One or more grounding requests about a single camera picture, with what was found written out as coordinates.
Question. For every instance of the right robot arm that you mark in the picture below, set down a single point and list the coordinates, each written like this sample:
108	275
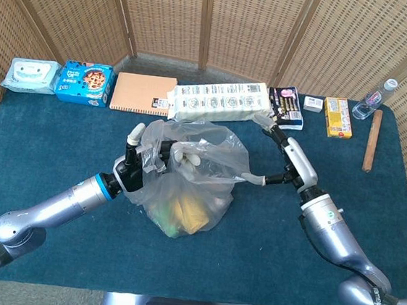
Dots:
330	227

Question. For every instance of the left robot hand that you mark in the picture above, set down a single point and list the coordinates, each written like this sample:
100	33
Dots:
132	174

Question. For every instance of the green snack packet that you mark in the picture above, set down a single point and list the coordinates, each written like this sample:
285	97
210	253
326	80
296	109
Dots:
166	227

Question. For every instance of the dark purple pad package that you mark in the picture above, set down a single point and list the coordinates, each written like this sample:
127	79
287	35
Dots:
288	105

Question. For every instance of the light blue wet wipes pack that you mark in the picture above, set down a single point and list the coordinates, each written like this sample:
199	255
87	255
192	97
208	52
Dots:
29	76

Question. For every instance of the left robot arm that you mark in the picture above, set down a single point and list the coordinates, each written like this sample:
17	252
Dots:
56	206

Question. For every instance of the clear plastic bag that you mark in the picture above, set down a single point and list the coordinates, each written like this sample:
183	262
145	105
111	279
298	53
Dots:
219	143

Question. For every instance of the wooden rolling stick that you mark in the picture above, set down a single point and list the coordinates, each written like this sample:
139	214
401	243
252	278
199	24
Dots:
372	141

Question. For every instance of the yellow cardboard box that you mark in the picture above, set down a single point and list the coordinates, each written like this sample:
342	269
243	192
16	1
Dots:
338	117

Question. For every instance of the small white box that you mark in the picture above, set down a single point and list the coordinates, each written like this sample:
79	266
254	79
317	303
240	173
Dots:
313	104

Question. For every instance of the blue carpet table cover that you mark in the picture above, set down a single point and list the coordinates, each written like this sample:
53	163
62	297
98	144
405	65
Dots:
63	134

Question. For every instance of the wicker folding screen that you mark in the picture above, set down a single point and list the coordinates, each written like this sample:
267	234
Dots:
167	10

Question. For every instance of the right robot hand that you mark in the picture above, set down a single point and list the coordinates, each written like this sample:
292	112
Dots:
300	162

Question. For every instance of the blue cookie box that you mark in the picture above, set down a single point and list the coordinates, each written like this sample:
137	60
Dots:
85	83

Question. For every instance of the orange spiral notebook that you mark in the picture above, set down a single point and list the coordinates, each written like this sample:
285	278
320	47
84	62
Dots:
140	91

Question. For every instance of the clear water bottle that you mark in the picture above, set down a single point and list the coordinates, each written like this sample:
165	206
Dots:
371	101

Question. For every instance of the long white printed package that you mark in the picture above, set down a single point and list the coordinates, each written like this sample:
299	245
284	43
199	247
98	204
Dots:
223	101

